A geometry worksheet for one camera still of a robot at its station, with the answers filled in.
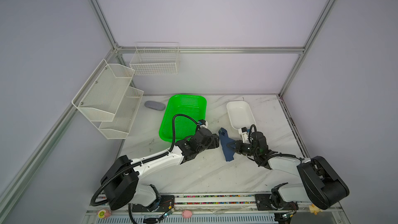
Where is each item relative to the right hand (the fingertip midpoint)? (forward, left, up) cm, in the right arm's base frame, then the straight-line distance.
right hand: (226, 145), depth 85 cm
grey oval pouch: (+34, +49, -4) cm, 60 cm away
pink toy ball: (-31, +20, -6) cm, 38 cm away
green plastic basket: (+34, +21, -5) cm, 40 cm away
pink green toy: (-32, +56, -2) cm, 65 cm away
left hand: (0, +7, +6) cm, 9 cm away
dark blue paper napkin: (-3, -1, -2) cm, 4 cm away
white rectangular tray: (+27, -13, -6) cm, 30 cm away
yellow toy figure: (-29, -37, -4) cm, 47 cm away
